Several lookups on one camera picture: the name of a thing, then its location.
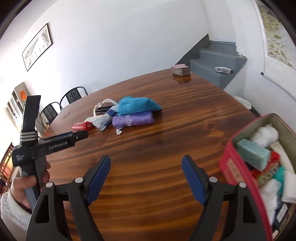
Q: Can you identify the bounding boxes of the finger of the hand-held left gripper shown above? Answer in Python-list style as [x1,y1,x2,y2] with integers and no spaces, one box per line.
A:
[44,133,74,140]
[69,130,89,142]

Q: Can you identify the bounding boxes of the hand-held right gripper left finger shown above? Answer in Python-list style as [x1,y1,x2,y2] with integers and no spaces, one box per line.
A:
[25,155,111,241]

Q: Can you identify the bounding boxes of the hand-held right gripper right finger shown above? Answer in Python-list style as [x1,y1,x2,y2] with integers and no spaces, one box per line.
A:
[181,155,273,241]

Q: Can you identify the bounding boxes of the red tube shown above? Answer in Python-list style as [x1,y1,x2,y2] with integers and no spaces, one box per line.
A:
[72,122,93,132]

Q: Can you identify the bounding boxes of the blue white packet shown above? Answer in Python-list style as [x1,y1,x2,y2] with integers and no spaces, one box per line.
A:
[92,110,118,132]

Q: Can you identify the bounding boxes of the black comb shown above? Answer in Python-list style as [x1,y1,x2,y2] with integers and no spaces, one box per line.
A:
[96,106,114,115]

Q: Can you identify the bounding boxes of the pink tin box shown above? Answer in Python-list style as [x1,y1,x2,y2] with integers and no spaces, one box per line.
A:
[219,113,296,241]

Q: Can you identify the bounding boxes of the purple bag roll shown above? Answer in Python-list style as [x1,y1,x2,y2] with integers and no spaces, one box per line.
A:
[112,111,154,135]

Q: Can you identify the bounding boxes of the blue cloth pouch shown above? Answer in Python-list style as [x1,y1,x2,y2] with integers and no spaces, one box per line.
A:
[93,96,162,116]

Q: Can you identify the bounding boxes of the green printed soap box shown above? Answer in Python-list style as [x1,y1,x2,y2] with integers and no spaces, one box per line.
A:
[235,138,271,171]

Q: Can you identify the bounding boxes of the red snack packet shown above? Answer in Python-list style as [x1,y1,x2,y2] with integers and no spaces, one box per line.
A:
[251,151,281,187]

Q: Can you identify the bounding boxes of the white block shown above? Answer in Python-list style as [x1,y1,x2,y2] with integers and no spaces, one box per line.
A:
[281,171,296,204]

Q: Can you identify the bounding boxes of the person's left forearm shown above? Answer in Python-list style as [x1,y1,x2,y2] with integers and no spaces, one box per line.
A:
[0,190,35,241]

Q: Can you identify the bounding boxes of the wooden desktop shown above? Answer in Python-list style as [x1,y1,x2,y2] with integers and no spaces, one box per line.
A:
[35,68,278,241]

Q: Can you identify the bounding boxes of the person's left hand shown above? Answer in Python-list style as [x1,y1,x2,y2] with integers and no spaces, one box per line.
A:
[10,160,51,209]

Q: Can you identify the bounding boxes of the black metal chair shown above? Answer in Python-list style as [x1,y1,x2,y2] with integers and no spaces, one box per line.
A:
[60,86,88,105]
[40,102,61,130]

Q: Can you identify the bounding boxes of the red wooden chair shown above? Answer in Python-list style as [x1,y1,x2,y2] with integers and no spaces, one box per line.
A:
[0,142,15,193]

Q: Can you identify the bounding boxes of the white cabinet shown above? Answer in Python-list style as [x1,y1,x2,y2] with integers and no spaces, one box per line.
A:
[6,82,28,133]

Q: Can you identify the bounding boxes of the white cotton bag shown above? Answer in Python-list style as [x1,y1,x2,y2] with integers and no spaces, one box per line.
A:
[250,125,279,147]
[260,179,283,214]

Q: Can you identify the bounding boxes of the teal soap case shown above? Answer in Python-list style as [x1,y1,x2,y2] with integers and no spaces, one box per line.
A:
[272,166,287,183]

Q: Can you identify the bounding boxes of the white bucket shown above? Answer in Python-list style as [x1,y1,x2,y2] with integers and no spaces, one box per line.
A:
[232,95,251,109]

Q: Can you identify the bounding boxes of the dark blue small box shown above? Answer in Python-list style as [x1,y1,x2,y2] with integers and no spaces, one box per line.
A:
[272,202,290,229]

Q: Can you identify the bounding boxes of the pink card deck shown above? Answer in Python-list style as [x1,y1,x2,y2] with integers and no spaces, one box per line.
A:
[171,64,191,76]

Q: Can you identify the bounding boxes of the grey staircase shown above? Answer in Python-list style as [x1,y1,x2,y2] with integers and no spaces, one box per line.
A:
[176,34,248,90]

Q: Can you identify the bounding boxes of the framed wall picture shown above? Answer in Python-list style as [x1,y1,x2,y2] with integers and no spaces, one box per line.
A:
[22,23,53,72]

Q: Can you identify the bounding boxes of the wall scroll painting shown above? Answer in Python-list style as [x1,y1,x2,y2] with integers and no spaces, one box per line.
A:
[253,0,296,102]

